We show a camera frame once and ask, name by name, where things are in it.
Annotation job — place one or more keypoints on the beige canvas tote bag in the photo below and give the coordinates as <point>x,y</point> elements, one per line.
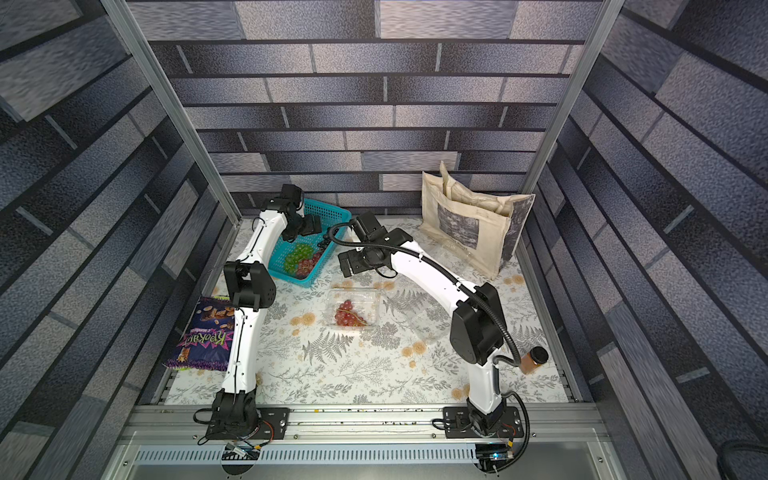
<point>481,229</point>

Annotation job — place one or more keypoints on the clear clamshell container front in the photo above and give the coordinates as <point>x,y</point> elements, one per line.
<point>366,302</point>

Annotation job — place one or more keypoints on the purple snack bag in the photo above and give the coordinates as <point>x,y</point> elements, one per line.
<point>207,342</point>

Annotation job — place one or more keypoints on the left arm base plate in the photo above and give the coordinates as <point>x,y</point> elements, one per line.
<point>263,423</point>

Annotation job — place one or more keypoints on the floral tablecloth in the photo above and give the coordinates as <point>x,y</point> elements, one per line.
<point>301,361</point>

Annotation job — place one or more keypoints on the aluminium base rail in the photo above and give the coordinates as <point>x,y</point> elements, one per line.
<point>568,441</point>

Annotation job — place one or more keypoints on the red grape bunch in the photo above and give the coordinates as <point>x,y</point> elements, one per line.
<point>347,316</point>
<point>306,266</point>

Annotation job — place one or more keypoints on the brown bottle black cap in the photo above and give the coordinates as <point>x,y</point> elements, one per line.
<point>532,360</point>

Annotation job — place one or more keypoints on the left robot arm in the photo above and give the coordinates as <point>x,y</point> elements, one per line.
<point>251,289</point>

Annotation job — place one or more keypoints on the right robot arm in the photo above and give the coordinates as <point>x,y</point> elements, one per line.
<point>479,333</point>

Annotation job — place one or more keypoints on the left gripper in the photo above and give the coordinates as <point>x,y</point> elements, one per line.
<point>309,228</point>

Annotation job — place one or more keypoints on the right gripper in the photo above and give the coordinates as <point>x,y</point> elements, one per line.
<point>351,263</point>

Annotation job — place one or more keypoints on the green grape bunch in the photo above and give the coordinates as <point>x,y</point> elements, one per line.
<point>298,252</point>

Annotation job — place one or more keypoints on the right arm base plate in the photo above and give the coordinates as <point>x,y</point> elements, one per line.
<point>465,423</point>

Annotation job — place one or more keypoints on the teal plastic basket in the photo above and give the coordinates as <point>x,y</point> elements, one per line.
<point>329,215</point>

